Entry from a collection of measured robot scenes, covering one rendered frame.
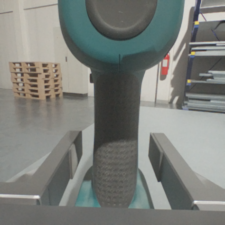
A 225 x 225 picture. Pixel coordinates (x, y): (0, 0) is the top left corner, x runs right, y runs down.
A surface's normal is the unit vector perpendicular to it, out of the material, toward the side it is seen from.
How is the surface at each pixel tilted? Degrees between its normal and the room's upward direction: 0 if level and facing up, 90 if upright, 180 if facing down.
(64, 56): 90
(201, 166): 0
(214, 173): 0
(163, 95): 90
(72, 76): 90
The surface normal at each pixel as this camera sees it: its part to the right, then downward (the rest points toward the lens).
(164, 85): -0.38, 0.22
